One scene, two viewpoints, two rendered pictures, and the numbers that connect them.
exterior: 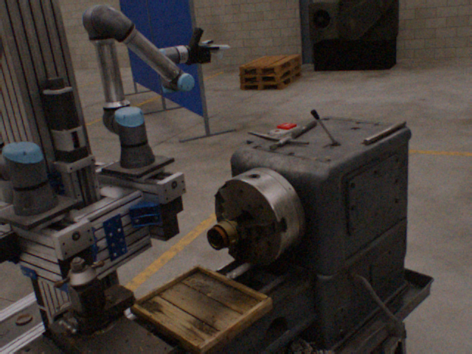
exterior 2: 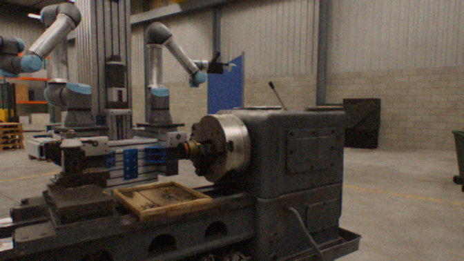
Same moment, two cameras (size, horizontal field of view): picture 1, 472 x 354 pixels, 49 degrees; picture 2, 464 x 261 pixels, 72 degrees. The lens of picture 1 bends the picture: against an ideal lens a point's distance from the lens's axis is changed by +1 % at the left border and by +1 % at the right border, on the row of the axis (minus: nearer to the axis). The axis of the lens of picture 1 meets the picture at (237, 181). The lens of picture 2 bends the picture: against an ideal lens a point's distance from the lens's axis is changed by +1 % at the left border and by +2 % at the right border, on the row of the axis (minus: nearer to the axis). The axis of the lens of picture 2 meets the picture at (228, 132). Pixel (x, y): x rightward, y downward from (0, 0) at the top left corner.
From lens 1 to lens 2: 64 cm
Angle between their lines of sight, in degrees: 18
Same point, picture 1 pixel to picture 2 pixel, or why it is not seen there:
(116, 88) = (157, 75)
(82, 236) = (100, 146)
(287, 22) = not seen: hidden behind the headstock
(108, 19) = (156, 28)
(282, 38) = not seen: hidden behind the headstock
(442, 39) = (411, 135)
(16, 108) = (88, 70)
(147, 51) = (178, 52)
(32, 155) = (83, 88)
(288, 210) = (237, 137)
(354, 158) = (294, 113)
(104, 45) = (154, 47)
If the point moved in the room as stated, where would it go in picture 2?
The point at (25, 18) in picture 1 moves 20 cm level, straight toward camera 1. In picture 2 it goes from (105, 18) to (99, 8)
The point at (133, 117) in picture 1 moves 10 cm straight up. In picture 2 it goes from (161, 90) to (161, 74)
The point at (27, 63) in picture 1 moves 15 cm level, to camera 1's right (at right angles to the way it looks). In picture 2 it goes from (101, 43) to (125, 43)
